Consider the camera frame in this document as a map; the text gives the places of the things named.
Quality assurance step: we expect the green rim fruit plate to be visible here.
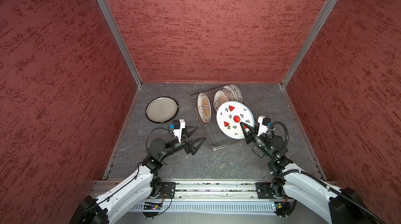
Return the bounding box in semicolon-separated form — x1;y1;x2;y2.
223;85;239;102
230;84;243;103

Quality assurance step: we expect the left circuit board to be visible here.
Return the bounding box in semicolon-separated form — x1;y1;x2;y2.
143;202;164;212

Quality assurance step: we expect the brown lettered rim plate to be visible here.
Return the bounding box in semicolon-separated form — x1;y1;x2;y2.
197;92;211;124

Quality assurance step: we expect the orange sunburst plate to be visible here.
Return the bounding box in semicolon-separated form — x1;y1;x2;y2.
214;90;228;112
222;88;233;101

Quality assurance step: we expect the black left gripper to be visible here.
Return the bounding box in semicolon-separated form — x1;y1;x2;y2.
160;125;206;160

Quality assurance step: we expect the right circuit board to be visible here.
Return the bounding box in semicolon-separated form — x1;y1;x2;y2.
275;202;291;216

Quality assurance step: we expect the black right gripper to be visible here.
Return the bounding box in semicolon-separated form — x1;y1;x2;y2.
239;122;274;159

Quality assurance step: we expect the plain white large plate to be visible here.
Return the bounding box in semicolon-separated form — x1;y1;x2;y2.
146;97;179;123

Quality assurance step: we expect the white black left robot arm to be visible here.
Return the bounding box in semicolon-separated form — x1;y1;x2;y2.
70;124;206;224

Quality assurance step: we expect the black corrugated cable conduit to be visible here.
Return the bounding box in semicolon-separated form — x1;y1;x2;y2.
269;121;387;224

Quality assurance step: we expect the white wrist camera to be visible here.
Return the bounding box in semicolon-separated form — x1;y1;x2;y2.
258;116;271;136
169;119;185;143

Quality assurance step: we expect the aluminium corner post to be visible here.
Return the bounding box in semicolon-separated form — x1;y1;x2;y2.
96;0;143;88
281;0;338;90

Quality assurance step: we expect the circuit board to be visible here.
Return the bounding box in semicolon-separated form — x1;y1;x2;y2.
275;202;291;216
143;202;164;212

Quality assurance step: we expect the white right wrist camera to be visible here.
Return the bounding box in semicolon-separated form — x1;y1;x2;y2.
258;116;271;136

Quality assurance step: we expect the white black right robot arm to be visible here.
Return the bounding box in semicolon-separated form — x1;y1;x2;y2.
240;122;379;224

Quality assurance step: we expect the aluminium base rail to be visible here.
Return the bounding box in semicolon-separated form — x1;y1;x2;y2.
78;178;355;224

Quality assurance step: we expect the aluminium right corner post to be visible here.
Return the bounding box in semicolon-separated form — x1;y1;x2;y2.
281;0;338;90

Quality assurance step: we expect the watermelon pattern white plate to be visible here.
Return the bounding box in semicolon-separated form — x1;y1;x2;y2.
216;101;255;140

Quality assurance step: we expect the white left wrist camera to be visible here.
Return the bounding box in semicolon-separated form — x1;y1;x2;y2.
169;119;185;143

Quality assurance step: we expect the aluminium left corner post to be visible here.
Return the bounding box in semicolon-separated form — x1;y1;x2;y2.
96;0;143;88

